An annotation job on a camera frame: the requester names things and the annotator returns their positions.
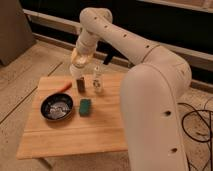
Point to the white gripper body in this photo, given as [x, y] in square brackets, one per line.
[80, 60]

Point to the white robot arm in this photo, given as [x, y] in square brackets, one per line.
[149, 91]

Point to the dark eraser block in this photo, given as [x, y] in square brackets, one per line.
[80, 85]

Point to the clear glass bottle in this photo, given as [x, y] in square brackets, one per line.
[97, 80]

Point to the green sponge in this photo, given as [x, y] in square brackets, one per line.
[84, 108]

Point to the black frying pan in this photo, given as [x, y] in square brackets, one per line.
[58, 105]

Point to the grey cabinet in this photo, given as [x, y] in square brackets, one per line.
[16, 36]

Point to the wooden table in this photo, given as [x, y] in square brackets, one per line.
[100, 131]

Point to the grey wall rail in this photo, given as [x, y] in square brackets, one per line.
[67, 31]

